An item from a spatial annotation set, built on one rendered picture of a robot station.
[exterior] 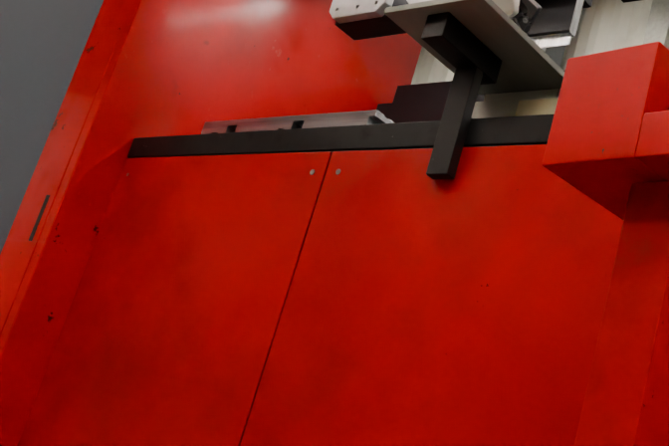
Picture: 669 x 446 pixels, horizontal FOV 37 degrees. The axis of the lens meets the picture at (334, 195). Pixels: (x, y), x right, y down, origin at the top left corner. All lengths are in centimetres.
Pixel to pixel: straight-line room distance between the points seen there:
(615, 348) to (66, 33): 66
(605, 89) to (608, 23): 733
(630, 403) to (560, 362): 35
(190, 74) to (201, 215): 49
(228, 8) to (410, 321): 111
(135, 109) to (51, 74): 101
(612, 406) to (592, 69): 33
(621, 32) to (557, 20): 647
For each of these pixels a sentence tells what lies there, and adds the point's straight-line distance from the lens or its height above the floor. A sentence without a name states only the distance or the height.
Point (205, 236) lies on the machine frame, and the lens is 178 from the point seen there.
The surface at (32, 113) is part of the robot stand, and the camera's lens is 110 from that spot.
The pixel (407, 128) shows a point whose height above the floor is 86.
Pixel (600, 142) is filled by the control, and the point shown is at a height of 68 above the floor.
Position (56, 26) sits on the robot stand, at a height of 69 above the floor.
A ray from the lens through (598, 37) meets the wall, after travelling 828.
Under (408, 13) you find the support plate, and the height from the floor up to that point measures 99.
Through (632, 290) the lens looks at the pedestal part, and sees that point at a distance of 93.
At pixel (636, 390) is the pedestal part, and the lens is 90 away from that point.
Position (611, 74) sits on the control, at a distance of 99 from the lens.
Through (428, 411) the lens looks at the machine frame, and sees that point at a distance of 133.
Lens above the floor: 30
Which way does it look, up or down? 16 degrees up
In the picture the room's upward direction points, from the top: 17 degrees clockwise
